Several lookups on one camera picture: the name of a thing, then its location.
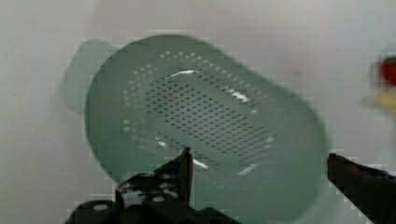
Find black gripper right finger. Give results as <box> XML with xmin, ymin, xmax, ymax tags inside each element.
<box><xmin>327</xmin><ymin>153</ymin><xmax>396</xmax><ymax>224</ymax></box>

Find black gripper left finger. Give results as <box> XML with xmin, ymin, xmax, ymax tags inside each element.
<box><xmin>115</xmin><ymin>147</ymin><xmax>193</xmax><ymax>207</ymax></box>

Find green plastic strainer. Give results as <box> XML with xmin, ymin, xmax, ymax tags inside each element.
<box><xmin>61</xmin><ymin>35</ymin><xmax>329</xmax><ymax>224</ymax></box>

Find peeled toy banana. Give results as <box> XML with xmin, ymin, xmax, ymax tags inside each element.
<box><xmin>361</xmin><ymin>91</ymin><xmax>396</xmax><ymax>117</ymax></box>

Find red toy apple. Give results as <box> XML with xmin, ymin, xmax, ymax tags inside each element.
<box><xmin>374</xmin><ymin>55</ymin><xmax>396</xmax><ymax>89</ymax></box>

